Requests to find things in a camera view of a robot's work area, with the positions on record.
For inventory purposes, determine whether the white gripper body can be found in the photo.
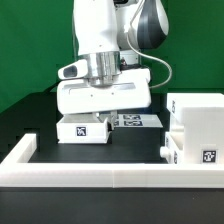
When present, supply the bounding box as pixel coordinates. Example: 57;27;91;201
57;68;151;115

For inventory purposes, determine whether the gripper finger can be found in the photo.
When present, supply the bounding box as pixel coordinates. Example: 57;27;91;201
108;110;117;130
95;112;106;123

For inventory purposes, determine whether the white drawer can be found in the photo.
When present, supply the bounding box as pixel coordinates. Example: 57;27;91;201
56;114;110;144
160;132;183;164

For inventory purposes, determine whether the white drawer cabinet box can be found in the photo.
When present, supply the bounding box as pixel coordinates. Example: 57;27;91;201
167;93;224;165

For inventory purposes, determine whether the white front drawer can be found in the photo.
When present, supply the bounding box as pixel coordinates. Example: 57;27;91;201
160;132;183;164

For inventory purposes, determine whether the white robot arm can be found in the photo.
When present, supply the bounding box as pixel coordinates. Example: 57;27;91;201
57;0;169;125

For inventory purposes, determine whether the marker tag sheet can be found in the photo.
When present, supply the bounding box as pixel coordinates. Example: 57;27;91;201
111;114;163;128

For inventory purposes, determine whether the white U-shaped border fence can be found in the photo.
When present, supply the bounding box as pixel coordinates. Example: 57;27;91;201
0;133;224;188

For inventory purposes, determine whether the white thin cable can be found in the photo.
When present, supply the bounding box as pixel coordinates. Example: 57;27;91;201
125;0;174;90

